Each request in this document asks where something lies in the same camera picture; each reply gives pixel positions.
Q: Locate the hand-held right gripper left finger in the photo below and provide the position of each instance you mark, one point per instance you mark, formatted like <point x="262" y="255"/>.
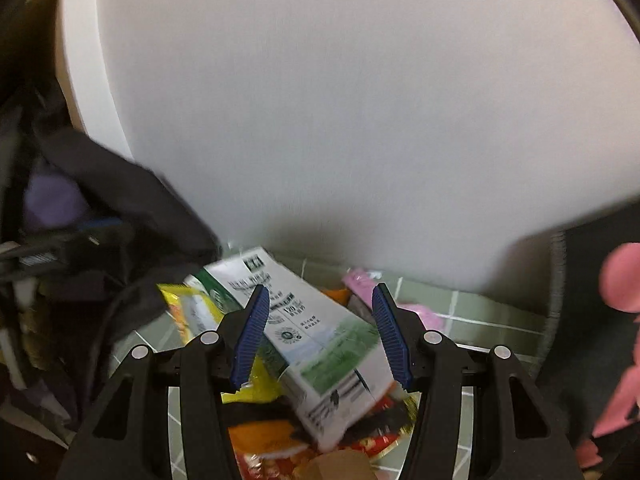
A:
<point x="249" y="332"/>

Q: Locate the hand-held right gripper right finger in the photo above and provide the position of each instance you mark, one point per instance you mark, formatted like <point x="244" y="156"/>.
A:
<point x="391" y="332"/>

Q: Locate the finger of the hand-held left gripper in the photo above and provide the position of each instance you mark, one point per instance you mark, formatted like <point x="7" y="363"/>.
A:
<point x="102" y="232"/>

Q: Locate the white and green milk carton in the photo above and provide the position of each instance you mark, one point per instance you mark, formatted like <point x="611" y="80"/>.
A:
<point x="310" y="325"/>

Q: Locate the pink plastic clip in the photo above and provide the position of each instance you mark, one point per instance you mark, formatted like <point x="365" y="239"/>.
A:
<point x="420" y="312"/>

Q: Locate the black jacket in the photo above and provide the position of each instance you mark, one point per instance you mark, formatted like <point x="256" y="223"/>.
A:
<point x="125" y="195"/>

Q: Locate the purple cloth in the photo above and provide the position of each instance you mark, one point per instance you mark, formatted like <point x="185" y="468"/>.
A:
<point x="52" y="200"/>

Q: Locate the yellow snack wrapper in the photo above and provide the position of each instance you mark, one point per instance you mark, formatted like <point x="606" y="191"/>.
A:
<point x="192" y="310"/>

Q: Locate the red gold-patterned wrapper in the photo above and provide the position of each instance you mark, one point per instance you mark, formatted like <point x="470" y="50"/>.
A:
<point x="370" y="447"/>

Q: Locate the brown cardboard piece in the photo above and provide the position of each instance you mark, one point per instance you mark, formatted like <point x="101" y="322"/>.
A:
<point x="337" y="467"/>

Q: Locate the black bag pink print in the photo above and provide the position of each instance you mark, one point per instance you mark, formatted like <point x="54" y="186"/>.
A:
<point x="575" y="310"/>

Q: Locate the white headboard panel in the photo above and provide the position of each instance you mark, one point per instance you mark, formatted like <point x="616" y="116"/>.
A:
<point x="325" y="110"/>

